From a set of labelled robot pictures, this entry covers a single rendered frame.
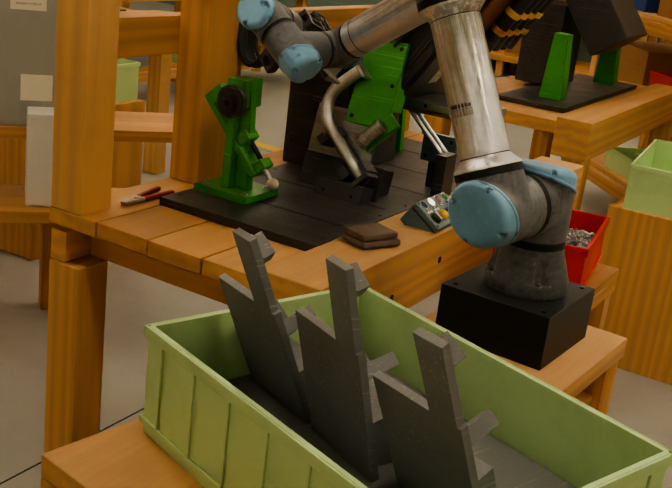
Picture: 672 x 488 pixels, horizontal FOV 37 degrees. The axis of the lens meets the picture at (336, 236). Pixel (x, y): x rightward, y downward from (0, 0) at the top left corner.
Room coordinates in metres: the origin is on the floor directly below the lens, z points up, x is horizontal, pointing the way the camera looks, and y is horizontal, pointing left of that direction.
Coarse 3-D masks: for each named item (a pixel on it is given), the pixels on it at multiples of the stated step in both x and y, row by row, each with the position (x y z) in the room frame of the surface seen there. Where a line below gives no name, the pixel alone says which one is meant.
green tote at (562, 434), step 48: (192, 336) 1.36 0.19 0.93; (384, 336) 1.52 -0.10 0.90; (192, 384) 1.22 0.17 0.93; (480, 384) 1.36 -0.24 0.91; (528, 384) 1.30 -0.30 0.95; (192, 432) 1.22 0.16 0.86; (240, 432) 1.13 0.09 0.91; (288, 432) 1.06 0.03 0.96; (528, 432) 1.29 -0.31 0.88; (576, 432) 1.23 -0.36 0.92; (624, 432) 1.18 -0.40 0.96; (240, 480) 1.13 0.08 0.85; (288, 480) 1.06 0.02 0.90; (336, 480) 0.99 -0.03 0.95; (576, 480) 1.22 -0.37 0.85; (624, 480) 1.06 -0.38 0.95
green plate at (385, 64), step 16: (384, 48) 2.41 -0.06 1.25; (400, 48) 2.39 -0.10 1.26; (368, 64) 2.42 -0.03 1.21; (384, 64) 2.40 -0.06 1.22; (400, 64) 2.38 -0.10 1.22; (368, 80) 2.40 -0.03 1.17; (384, 80) 2.38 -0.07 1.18; (400, 80) 2.37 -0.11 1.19; (352, 96) 2.41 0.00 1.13; (368, 96) 2.39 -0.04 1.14; (384, 96) 2.37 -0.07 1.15; (400, 96) 2.41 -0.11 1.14; (352, 112) 2.39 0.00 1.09; (368, 112) 2.37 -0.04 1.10; (384, 112) 2.36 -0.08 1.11; (400, 112) 2.42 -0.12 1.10
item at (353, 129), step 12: (336, 108) 2.44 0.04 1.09; (336, 120) 2.43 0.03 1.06; (312, 132) 2.45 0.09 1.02; (324, 132) 2.43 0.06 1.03; (348, 132) 2.40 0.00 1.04; (360, 132) 2.38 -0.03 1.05; (312, 144) 2.44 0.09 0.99; (348, 144) 2.39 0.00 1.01; (336, 156) 2.40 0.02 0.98; (360, 156) 2.37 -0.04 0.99; (372, 156) 2.36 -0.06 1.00
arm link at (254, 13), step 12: (240, 0) 1.98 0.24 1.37; (252, 0) 1.96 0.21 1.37; (264, 0) 1.95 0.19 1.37; (276, 0) 2.01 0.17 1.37; (240, 12) 1.97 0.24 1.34; (252, 12) 1.95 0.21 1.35; (264, 12) 1.94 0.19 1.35; (276, 12) 1.97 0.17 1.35; (288, 12) 2.03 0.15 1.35; (252, 24) 1.95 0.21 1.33; (264, 24) 1.95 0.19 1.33
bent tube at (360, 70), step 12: (348, 72) 2.39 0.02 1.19; (360, 72) 2.37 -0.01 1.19; (336, 84) 2.40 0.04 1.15; (348, 84) 2.39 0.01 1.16; (324, 96) 2.40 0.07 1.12; (336, 96) 2.40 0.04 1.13; (324, 108) 2.39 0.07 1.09; (324, 120) 2.38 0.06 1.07; (336, 132) 2.36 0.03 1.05; (336, 144) 2.35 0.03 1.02; (348, 156) 2.32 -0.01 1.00; (348, 168) 2.32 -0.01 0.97; (360, 168) 2.31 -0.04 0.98
